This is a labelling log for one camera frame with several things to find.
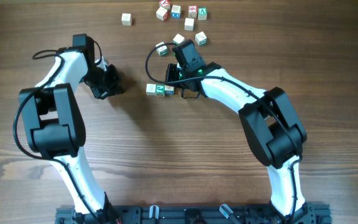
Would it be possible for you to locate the black cable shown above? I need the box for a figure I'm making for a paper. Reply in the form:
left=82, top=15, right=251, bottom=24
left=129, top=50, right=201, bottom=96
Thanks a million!
left=12, top=40, right=104, bottom=223
left=145, top=42, right=303, bottom=223

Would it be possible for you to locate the red letter block top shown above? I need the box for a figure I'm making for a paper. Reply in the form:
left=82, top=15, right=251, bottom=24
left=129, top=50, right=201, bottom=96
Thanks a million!
left=159, top=0, right=170, bottom=11

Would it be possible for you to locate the green edged block right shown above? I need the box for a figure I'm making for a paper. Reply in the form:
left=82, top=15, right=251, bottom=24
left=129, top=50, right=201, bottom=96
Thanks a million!
left=195, top=31, right=208, bottom=46

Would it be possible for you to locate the blue edged picture block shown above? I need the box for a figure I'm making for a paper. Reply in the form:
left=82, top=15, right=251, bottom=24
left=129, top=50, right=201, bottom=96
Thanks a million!
left=164, top=85, right=175, bottom=95

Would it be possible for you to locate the red edged wooden block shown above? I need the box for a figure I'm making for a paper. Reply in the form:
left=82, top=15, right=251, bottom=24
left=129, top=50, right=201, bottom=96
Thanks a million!
left=156, top=7, right=168, bottom=21

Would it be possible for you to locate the blue X letter block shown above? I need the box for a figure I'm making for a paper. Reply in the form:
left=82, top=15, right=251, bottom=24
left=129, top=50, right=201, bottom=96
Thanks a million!
left=171, top=5, right=181, bottom=19

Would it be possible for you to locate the right black cable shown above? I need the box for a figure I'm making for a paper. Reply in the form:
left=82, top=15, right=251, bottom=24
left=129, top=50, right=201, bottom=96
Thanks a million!
left=145, top=42, right=303, bottom=223

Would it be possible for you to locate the green edged block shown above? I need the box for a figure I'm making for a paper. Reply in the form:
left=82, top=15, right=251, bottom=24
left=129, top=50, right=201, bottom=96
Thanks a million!
left=195, top=31, right=208, bottom=46
left=173, top=34, right=185, bottom=45
left=156, top=42, right=168, bottom=57

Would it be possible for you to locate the red number 6 block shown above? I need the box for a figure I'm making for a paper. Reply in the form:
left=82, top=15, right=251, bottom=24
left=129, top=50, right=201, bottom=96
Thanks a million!
left=188, top=5, right=198, bottom=18

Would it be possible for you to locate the left black cable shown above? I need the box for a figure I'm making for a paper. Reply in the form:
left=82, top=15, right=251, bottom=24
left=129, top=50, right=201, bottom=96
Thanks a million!
left=12, top=40, right=104, bottom=223

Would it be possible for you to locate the yellow edged wooden block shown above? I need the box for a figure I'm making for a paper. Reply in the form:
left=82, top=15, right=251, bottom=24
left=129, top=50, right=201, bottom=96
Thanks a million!
left=146, top=83, right=156, bottom=96

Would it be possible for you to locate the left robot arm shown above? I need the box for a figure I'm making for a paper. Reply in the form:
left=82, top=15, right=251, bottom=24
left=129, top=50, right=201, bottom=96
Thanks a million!
left=12, top=34, right=124, bottom=223

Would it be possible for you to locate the green letter A block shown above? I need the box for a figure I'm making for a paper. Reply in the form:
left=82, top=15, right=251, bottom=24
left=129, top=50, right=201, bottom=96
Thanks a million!
left=198, top=7, right=208, bottom=21

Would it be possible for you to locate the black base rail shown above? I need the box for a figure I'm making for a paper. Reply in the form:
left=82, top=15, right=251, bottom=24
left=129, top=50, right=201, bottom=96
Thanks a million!
left=54, top=203, right=333, bottom=224

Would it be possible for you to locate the plain wooden block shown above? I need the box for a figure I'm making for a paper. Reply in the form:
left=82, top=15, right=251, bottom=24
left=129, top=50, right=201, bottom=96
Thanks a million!
left=121, top=13, right=132, bottom=26
left=185, top=18, right=195, bottom=31

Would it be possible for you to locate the green edged block lower left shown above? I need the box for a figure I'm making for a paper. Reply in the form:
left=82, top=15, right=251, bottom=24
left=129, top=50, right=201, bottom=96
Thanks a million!
left=156, top=42, right=168, bottom=57

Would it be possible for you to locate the plain wooden block far left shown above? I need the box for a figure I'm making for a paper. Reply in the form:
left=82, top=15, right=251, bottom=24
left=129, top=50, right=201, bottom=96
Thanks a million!
left=121, top=13, right=132, bottom=26

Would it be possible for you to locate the green letter J block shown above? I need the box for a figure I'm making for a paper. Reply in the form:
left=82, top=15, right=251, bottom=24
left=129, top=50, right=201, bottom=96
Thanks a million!
left=155, top=85, right=165, bottom=96

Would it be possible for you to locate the green edged block middle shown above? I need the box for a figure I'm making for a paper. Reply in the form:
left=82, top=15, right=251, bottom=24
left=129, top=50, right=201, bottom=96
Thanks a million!
left=173, top=34, right=185, bottom=45

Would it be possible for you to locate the plain wooden block centre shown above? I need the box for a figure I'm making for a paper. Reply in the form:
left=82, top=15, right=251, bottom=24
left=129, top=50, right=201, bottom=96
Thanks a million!
left=185, top=18, right=195, bottom=31

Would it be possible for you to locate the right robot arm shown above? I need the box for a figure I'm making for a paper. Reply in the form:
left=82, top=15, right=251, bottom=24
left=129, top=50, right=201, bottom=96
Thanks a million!
left=165, top=40, right=307, bottom=222

